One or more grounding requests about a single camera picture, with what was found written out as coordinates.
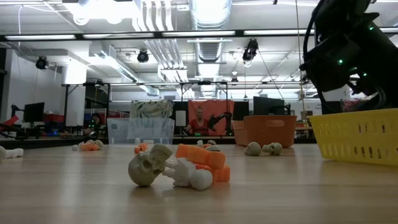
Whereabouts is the yellow plastic basket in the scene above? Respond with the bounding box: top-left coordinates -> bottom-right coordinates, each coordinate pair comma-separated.
308,108 -> 398,166

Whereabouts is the black computer monitor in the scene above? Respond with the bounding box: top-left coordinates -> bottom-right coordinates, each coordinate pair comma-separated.
321,100 -> 342,117
252,95 -> 285,116
233,100 -> 250,121
23,101 -> 45,123

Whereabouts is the colourful patchwork quilt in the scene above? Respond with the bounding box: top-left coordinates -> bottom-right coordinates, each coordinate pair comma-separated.
340,98 -> 371,112

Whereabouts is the LED light bar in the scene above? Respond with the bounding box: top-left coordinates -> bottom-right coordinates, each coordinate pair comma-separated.
244,29 -> 307,35
4,34 -> 76,40
83,32 -> 155,39
162,30 -> 236,37

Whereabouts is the orange plastic bin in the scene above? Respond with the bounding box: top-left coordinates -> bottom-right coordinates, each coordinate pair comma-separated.
232,114 -> 298,148

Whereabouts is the red backdrop cloth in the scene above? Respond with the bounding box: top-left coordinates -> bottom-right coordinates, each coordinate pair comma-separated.
187,99 -> 236,137

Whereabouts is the person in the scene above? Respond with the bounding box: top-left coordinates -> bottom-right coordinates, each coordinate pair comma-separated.
185,106 -> 213,136
88,112 -> 103,138

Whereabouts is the white sign board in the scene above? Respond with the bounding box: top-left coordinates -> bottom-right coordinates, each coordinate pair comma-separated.
175,110 -> 187,128

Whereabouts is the black overhead gantry beam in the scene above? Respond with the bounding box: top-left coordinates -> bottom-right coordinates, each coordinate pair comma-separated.
0,28 -> 398,42

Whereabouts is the patterned hanging cloth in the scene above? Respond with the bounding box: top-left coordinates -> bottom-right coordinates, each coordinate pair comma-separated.
129,100 -> 175,119

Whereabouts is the clear plastic bin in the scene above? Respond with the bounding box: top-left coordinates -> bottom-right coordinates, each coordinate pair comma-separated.
106,117 -> 175,146

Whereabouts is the red storage bin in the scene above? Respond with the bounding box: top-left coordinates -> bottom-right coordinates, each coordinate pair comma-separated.
42,113 -> 65,123

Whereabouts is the thin hanging cord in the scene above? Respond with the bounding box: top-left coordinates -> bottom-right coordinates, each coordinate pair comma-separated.
294,0 -> 307,138

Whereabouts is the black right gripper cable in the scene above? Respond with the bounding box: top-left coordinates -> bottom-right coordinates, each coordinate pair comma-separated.
302,0 -> 332,106

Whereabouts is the silver ventilation duct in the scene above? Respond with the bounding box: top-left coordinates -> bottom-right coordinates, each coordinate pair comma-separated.
188,0 -> 233,63

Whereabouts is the black background rig frame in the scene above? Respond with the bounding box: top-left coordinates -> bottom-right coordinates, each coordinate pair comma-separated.
62,80 -> 318,138

